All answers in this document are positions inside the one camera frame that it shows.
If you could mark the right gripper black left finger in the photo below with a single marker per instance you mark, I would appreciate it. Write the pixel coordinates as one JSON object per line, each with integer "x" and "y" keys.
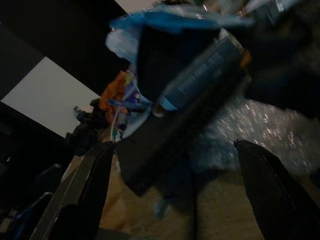
{"x": 85, "y": 190}

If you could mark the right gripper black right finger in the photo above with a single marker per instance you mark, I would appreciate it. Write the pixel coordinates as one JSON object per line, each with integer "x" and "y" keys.
{"x": 275, "y": 200}

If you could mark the cardboard box with trash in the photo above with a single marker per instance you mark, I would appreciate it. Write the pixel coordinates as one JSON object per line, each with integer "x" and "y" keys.
{"x": 225, "y": 200}

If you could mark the clear bubble wrap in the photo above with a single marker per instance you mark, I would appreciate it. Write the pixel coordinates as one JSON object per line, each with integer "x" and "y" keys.
{"x": 262, "y": 125}

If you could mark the long black box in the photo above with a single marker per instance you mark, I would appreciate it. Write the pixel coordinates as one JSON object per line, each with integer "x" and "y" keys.
{"x": 155, "y": 155}

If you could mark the orange snack packet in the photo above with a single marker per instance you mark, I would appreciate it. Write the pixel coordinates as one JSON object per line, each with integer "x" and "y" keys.
{"x": 112, "y": 92}

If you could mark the purple white wrapper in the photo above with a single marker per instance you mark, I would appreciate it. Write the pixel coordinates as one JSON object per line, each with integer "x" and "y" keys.
{"x": 132, "y": 85}

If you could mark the dark blue long carton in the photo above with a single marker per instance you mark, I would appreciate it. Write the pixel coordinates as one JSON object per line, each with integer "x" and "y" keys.
{"x": 200, "y": 72}

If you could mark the black cube box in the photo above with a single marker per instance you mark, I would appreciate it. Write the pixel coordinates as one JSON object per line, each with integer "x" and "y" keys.
{"x": 160, "y": 57}

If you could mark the blue plastic bag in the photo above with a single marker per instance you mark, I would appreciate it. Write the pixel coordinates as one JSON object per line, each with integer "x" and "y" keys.
{"x": 130, "y": 42}

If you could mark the grey blue small carton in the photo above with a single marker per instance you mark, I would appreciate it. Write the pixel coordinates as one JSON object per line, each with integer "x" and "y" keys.
{"x": 267, "y": 12}

